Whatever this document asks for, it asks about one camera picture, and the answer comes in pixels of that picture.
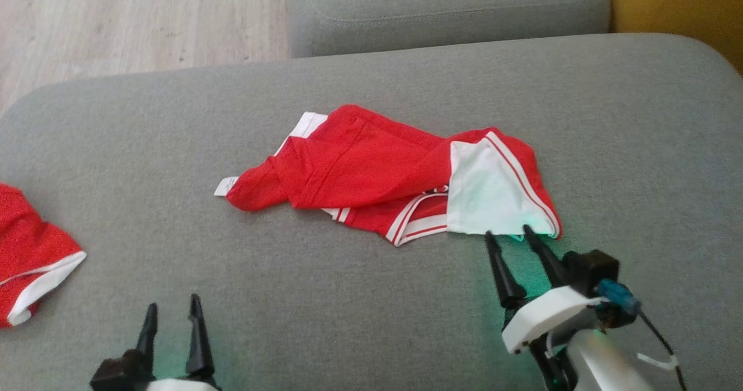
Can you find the large grey sofa ottoman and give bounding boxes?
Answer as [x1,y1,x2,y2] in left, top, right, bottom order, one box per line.
[0,33,743,391]

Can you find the yellow sofa back cushion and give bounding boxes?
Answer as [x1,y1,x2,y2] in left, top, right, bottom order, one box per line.
[605,0,743,76]

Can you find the white cable tag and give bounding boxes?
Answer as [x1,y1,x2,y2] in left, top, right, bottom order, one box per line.
[637,352,679,372]

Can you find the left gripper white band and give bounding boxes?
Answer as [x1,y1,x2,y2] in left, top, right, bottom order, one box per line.
[135,294,222,391]

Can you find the red jersey with number print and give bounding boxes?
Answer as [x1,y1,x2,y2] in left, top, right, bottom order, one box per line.
[214,104,562,247]

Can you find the red shorts with white hem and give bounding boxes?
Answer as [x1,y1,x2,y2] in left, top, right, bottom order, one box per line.
[0,183,88,329]

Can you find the right black cable blue connector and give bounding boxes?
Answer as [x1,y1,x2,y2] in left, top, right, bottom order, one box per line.
[597,279,689,391]

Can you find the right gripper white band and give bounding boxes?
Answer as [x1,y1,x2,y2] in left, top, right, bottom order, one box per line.
[485,225,607,391]

